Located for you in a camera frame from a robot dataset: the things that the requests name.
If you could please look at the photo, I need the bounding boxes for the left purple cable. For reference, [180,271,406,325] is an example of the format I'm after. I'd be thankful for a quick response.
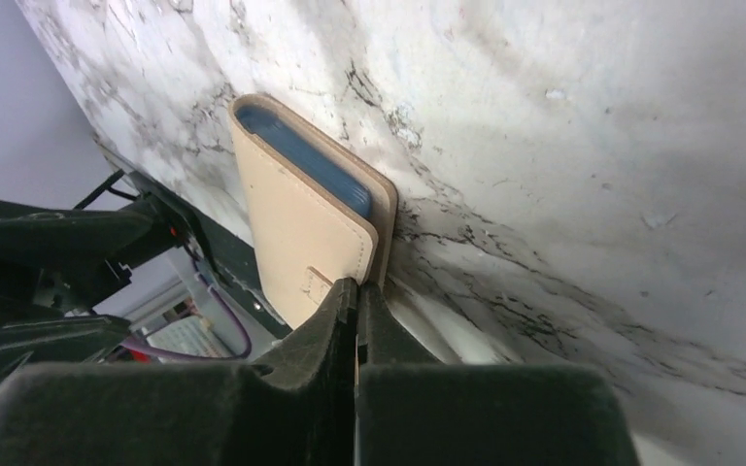
[119,273,254,363]

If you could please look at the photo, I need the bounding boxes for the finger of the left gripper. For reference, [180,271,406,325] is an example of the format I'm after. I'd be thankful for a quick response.
[0,196,177,308]
[0,315,130,383]

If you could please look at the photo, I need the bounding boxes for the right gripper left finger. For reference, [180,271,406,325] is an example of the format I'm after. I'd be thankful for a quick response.
[0,279,357,465]

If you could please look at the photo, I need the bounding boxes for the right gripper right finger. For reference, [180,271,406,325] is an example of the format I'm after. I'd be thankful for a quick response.
[356,283,639,465]

